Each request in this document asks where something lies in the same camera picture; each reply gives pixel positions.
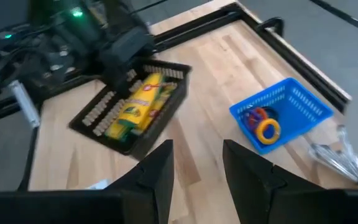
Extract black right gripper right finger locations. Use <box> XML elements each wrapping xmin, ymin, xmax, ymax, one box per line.
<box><xmin>222</xmin><ymin>139</ymin><xmax>358</xmax><ymax>224</ymax></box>

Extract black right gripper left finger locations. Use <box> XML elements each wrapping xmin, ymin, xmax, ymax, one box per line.
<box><xmin>0</xmin><ymin>139</ymin><xmax>175</xmax><ymax>224</ymax></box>

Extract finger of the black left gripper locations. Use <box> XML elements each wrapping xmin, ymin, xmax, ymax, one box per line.
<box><xmin>103</xmin><ymin>62</ymin><xmax>133</xmax><ymax>97</ymax></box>

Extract yellow green crayon box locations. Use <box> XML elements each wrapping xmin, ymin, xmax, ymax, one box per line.
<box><xmin>141</xmin><ymin>82</ymin><xmax>178</xmax><ymax>131</ymax></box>
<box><xmin>104</xmin><ymin>73</ymin><xmax>167</xmax><ymax>141</ymax></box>

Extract black mesh basket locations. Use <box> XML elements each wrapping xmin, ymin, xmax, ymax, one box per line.
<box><xmin>68</xmin><ymin>58</ymin><xmax>192</xmax><ymax>161</ymax></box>

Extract yellow coil wristband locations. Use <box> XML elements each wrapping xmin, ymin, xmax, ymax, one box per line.
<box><xmin>255</xmin><ymin>118</ymin><xmax>282</xmax><ymax>146</ymax></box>

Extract purple coil wristband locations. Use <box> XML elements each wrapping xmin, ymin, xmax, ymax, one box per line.
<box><xmin>244</xmin><ymin>110</ymin><xmax>260</xmax><ymax>131</ymax></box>

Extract orange coil wristband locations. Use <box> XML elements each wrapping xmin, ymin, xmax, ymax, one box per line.
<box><xmin>249</xmin><ymin>107</ymin><xmax>269</xmax><ymax>130</ymax></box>

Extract blue slotted plastic basket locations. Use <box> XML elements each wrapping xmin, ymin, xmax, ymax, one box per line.
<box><xmin>228</xmin><ymin>77</ymin><xmax>335</xmax><ymax>156</ymax></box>

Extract black arched clamp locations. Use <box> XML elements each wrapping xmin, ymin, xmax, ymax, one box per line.
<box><xmin>255</xmin><ymin>17</ymin><xmax>285</xmax><ymax>38</ymax></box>

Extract clear coiled lamp cord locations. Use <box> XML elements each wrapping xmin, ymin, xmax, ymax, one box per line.
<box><xmin>308</xmin><ymin>124</ymin><xmax>358</xmax><ymax>188</ymax></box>

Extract white aluminium bracket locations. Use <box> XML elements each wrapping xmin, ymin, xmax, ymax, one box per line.
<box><xmin>9</xmin><ymin>80</ymin><xmax>42</xmax><ymax>129</ymax></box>

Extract black aluminium rig frame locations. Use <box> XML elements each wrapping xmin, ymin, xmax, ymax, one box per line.
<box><xmin>0</xmin><ymin>2</ymin><xmax>352</xmax><ymax>192</ymax></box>

